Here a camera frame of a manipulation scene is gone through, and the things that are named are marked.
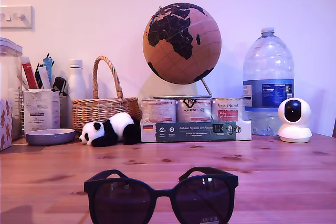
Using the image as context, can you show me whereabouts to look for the clear container with lid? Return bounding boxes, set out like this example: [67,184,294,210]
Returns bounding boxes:
[0,37,24,141]

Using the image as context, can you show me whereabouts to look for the tin can pale pink label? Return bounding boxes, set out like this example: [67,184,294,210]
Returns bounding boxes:
[141,97,177,124]

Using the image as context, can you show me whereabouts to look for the grey shallow bowl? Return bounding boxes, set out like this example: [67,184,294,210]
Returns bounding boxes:
[25,128,77,146]

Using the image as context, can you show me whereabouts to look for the black clip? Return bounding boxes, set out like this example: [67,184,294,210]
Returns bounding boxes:
[51,76,68,97]

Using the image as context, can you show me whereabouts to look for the white wall switch plate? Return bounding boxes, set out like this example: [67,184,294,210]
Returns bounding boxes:
[0,5,35,30]

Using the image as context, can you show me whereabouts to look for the gingerbread print box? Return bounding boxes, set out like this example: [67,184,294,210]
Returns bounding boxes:
[0,99,13,152]

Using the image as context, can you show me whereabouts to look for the green cardboard can tray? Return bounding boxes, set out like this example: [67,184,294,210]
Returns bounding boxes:
[140,119,253,143]

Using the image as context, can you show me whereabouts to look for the large clear water bottle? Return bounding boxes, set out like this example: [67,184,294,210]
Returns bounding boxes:
[243,27,295,136]

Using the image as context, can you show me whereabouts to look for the red and white tube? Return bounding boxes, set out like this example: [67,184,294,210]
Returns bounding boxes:
[20,56,39,90]

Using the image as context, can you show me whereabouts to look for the cork globe on stand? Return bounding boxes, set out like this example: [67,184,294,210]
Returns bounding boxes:
[142,2,223,99]

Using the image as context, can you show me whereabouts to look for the panda plush toy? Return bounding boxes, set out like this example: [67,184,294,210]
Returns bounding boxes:
[78,112,142,148]

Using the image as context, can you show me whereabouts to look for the tin can red label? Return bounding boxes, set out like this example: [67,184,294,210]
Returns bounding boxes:
[211,97,246,122]

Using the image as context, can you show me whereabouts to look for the small white round camera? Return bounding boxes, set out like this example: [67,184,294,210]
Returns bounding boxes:
[277,97,313,143]

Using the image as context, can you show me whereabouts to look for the tin can black scrawl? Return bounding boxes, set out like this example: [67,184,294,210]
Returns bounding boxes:
[177,97,212,123]

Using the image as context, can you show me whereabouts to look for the wicker basket with handle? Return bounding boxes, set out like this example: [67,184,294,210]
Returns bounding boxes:
[71,55,142,132]

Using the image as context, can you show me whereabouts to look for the black sunglasses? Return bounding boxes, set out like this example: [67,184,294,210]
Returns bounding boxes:
[83,166,239,224]

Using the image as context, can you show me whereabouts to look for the metal wire rack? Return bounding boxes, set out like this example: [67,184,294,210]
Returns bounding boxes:
[16,84,25,132]

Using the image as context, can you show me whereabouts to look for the white metal bottle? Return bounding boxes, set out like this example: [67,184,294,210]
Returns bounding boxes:
[67,59,87,101]

